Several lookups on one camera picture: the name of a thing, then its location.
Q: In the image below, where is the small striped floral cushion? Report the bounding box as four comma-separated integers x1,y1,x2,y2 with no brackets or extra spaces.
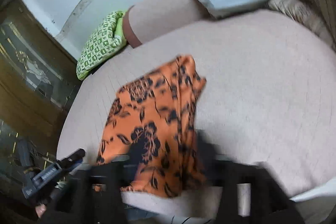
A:
266,0,334,46

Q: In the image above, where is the orange black floral blouse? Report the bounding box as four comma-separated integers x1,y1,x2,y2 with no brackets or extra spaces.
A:
96,55,206,198

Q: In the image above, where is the green checkered folded blanket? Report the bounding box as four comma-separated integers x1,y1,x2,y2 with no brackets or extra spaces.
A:
76,11,126,80

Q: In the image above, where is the person left hand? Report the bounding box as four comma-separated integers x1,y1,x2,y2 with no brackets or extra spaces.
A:
35,204,47,218

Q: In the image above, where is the dark wooden glass cabinet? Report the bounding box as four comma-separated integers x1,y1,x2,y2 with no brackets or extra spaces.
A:
1,0,80,188

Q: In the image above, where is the pink bolster cushion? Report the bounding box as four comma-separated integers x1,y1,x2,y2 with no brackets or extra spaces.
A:
122,0,210,48

